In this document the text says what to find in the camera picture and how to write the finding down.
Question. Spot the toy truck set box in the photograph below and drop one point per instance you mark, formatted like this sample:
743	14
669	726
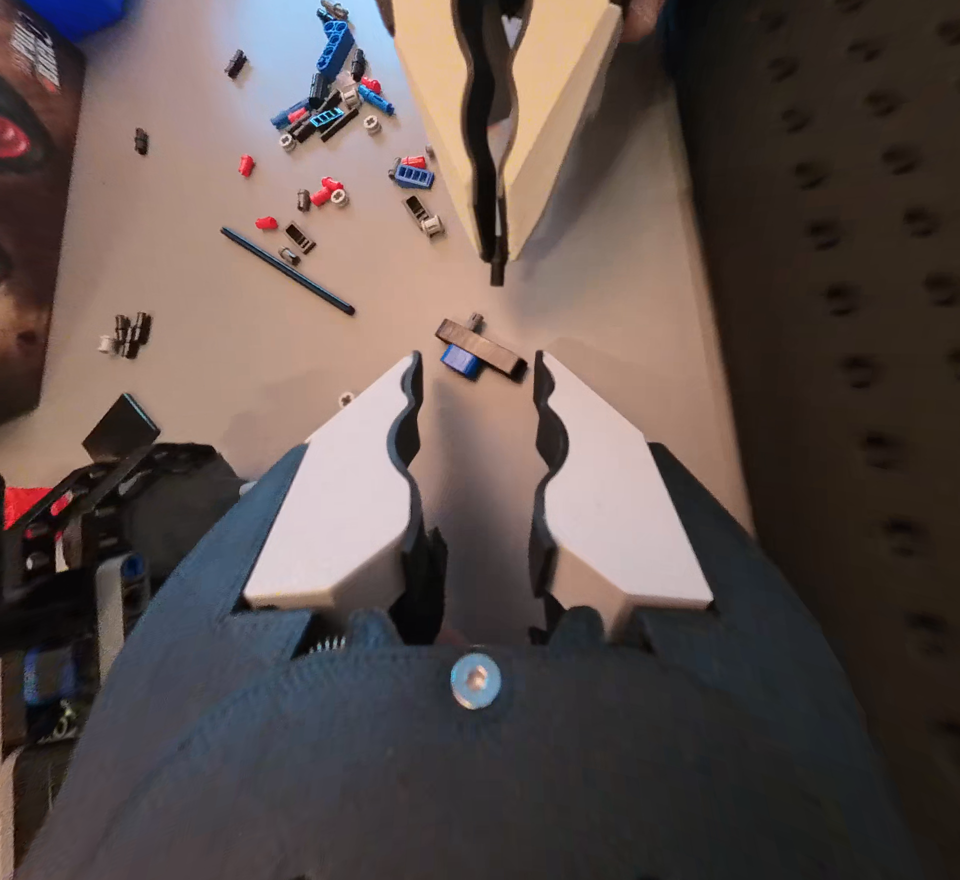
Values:
37	220

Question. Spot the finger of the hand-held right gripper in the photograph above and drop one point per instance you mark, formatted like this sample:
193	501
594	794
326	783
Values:
570	32
424	32

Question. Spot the blue angled holed beam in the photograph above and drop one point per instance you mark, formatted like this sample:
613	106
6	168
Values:
335	44

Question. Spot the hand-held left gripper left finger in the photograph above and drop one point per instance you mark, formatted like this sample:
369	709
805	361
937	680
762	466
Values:
330	520

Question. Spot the blue connector brick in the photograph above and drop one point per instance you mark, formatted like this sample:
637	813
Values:
461	361

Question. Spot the long black axle rod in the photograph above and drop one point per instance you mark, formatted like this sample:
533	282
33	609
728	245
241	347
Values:
289	271

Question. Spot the dark grey holed beam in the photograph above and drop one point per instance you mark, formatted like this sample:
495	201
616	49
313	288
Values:
495	355

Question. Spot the black pins with white bush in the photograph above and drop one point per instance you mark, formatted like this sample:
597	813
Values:
122	340

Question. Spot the grey desk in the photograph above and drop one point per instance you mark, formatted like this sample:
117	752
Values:
225	370

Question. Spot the cluster of black pins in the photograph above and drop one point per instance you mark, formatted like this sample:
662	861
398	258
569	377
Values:
142	329

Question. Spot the person's right hand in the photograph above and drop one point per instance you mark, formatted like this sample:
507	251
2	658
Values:
646	2

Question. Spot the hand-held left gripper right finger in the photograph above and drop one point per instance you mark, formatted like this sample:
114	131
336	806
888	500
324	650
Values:
622	520

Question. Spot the grey pin connector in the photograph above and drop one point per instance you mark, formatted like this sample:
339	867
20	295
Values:
289	255

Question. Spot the black pin connector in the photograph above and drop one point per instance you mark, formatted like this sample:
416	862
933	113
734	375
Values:
236	63
142	141

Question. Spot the black toy truck model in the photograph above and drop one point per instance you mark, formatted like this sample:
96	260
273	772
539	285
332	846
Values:
172	512

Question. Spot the black dimpled mat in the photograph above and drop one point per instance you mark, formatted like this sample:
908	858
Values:
862	295

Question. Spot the small black hollow brick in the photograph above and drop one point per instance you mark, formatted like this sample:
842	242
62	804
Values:
301	236
415	208

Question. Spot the short black pin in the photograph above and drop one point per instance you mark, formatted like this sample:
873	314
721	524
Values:
499	269

